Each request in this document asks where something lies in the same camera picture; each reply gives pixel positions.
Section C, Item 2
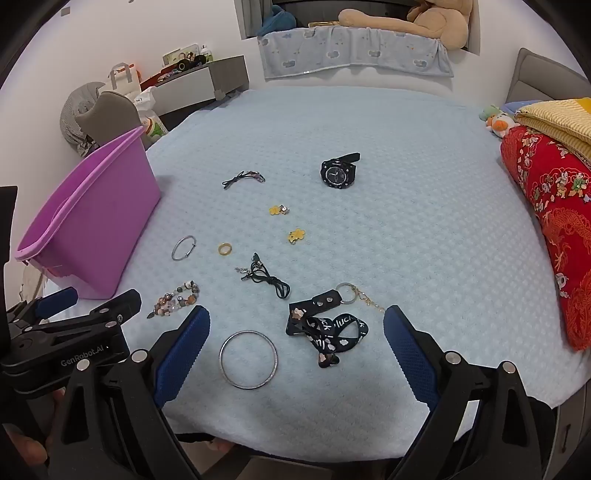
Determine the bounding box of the red printed quilt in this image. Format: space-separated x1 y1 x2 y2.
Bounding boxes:
501 124 591 352

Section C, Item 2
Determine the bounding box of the blue cloud print blanket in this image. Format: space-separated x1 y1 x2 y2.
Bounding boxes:
257 25 455 81

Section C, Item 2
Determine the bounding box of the red box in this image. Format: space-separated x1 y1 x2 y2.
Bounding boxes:
140 69 174 90

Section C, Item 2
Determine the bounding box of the person's left hand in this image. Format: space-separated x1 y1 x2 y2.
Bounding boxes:
0 390 65 467

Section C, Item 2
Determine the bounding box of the black lanyard keychain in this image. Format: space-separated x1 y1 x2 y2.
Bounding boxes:
285 282 386 368

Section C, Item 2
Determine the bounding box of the grey desk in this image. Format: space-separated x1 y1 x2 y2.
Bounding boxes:
152 55 250 132

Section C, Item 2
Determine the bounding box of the white green plastic bag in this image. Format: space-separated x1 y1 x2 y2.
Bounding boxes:
134 88 169 137

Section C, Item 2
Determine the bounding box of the white tote bag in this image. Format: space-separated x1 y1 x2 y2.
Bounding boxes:
99 61 141 95

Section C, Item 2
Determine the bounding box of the black wristwatch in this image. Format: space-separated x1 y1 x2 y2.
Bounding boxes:
320 152 362 190

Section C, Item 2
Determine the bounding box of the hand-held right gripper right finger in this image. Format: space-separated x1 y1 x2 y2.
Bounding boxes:
383 305 561 480

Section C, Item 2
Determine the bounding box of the small silver bangle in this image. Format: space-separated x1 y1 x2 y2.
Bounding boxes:
172 235 197 260

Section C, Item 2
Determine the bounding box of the black cord pendant necklace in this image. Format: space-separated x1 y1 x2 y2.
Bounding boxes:
234 252 291 298

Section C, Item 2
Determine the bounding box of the green white picture card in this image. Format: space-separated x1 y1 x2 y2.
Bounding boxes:
163 43 214 65

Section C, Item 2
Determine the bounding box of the purple plastic tub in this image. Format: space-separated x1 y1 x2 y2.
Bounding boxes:
14 126 162 298

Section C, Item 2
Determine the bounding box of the grey striped garment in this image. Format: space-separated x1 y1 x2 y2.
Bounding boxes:
60 82 106 158

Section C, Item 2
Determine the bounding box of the brown beaded bracelet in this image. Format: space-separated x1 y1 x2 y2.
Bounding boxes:
148 279 201 320

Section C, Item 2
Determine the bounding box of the yellow folded blanket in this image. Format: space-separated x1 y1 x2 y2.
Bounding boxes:
514 98 591 158

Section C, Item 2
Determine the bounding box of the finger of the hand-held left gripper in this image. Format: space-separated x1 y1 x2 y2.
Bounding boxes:
14 289 142 344
7 287 78 326

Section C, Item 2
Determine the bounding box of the grey chair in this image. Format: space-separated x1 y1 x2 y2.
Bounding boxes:
74 91 144 148

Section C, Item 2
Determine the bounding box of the black cord bracelet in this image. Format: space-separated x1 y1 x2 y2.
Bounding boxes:
222 170 266 190

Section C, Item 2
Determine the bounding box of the large silver bangle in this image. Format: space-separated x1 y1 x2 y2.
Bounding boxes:
219 330 279 390

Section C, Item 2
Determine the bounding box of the window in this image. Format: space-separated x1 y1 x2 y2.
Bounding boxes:
234 0 481 52

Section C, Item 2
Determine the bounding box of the blue plush toy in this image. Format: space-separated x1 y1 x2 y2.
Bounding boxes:
257 6 296 35

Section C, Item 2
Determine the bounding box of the grey padded headboard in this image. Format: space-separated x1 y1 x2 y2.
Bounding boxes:
505 47 591 104

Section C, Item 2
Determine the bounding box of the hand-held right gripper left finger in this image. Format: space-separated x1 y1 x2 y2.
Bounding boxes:
48 305 212 480

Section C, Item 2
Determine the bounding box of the tan teddy bear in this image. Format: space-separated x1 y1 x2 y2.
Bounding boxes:
338 0 472 51

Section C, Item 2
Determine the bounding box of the small duck plush toy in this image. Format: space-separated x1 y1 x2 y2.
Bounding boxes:
480 105 520 138

